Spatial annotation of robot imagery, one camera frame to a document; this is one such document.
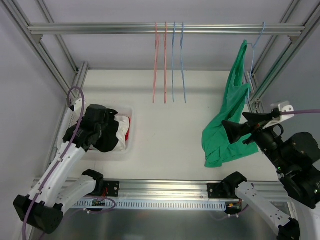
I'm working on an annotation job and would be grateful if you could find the green tank top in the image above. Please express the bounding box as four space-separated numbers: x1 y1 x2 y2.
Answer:
201 40 259 168

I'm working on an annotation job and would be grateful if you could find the blue hanger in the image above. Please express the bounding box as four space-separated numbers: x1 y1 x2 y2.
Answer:
245 22 266 105
180 22 187 104
171 22 176 103

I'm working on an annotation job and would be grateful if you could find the red tank top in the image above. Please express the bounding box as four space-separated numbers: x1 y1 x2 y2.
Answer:
125 118 131 141

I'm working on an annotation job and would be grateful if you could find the white tank top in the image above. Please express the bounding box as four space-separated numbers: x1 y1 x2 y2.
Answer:
113 115 129 152

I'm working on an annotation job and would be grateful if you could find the pink hanger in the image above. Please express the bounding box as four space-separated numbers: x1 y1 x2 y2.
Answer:
163 22 168 104
152 23 160 104

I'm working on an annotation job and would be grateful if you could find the black tank top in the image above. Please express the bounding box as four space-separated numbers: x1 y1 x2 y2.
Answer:
93 108 119 153

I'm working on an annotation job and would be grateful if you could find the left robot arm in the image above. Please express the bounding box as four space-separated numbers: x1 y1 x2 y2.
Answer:
13 104 109 234

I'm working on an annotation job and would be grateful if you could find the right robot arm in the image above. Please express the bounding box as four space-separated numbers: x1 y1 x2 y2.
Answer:
219 109 320 240

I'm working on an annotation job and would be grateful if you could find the white plastic basket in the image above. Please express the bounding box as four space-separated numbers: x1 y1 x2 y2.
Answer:
56 104 135 162

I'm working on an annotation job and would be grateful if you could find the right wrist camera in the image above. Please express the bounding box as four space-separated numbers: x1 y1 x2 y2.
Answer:
263 101 295 129

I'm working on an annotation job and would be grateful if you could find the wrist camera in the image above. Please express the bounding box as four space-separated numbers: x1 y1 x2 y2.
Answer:
263 101 295 129
69 98 86 118

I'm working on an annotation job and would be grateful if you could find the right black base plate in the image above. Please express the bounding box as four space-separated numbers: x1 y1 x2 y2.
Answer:
206 182 228 199

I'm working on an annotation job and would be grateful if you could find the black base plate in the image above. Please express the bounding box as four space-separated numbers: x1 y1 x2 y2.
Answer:
206 182 228 199
102 180 120 198

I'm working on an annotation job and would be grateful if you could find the white slotted cable duct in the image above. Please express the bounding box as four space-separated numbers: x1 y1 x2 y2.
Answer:
72 198 227 211

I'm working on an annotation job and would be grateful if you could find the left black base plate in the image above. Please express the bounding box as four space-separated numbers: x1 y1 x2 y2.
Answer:
102 180 120 198

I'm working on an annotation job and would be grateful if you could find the aluminium front rail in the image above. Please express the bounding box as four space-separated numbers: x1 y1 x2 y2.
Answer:
28 178 300 203

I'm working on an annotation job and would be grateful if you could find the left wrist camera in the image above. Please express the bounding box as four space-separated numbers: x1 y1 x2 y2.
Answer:
69 98 86 118

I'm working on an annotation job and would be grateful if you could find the aluminium hanging rail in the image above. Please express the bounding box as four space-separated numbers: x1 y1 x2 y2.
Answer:
27 22 306 36

